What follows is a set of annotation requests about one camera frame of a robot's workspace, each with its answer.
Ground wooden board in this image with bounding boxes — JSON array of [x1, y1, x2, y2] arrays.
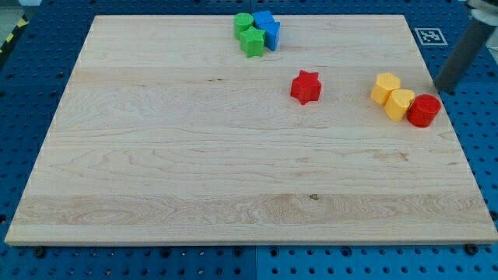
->
[[5, 15, 497, 247]]

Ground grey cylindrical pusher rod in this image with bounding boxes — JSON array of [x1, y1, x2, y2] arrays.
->
[[434, 19, 497, 92]]

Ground yellow heart block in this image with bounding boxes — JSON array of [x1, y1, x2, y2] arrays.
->
[[384, 89, 416, 121]]

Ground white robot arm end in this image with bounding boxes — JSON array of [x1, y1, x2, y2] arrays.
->
[[466, 0, 497, 26]]

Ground red cylinder block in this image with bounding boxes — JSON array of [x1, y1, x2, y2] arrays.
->
[[406, 94, 441, 128]]

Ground yellow hexagon block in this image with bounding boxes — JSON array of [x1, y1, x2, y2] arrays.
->
[[370, 72, 401, 105]]

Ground green star block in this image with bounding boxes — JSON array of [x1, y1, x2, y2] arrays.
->
[[240, 26, 265, 58]]

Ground white fiducial marker tag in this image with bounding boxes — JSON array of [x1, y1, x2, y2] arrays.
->
[[415, 27, 447, 46]]

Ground red star block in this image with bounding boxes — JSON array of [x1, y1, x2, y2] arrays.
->
[[290, 69, 322, 105]]

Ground blue cube block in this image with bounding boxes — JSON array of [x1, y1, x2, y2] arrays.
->
[[252, 10, 275, 29]]

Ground blue triangle block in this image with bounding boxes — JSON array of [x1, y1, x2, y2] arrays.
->
[[258, 22, 281, 51]]

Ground green cylinder block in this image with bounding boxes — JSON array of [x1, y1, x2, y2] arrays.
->
[[233, 12, 254, 40]]

